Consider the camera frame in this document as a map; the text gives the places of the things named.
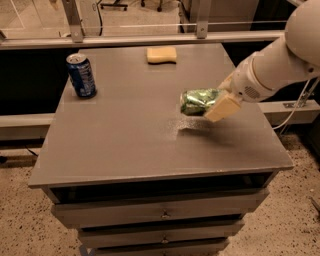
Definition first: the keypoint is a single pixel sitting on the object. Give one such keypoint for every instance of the yellow sponge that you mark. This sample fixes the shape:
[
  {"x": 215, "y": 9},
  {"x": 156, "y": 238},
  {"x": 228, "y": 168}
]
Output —
[{"x": 161, "y": 55}]

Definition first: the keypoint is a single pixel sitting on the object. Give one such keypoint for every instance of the office chair base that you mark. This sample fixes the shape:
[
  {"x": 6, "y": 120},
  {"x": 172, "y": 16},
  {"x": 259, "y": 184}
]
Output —
[{"x": 115, "y": 4}]

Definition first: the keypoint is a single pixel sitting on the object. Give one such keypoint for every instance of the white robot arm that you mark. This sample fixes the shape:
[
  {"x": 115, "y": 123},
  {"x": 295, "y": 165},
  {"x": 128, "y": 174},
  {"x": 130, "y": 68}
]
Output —
[{"x": 293, "y": 57}]

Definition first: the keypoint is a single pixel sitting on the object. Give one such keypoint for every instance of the grey drawer cabinet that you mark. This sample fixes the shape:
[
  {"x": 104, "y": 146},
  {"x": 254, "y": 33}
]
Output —
[{"x": 135, "y": 177}]

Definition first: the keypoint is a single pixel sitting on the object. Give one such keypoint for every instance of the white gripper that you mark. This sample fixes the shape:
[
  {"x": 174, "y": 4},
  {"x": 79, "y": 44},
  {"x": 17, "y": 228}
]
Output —
[{"x": 242, "y": 83}]

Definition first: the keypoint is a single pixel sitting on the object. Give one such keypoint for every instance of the crushed green soda can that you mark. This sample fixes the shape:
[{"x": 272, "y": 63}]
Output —
[{"x": 196, "y": 102}]

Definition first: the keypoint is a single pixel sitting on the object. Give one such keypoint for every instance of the metal railing frame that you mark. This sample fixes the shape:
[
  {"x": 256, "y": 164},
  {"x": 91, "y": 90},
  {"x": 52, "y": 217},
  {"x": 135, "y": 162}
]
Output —
[{"x": 45, "y": 24}]

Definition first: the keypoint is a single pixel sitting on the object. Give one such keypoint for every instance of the blue soda can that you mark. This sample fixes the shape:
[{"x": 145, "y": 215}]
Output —
[{"x": 81, "y": 75}]

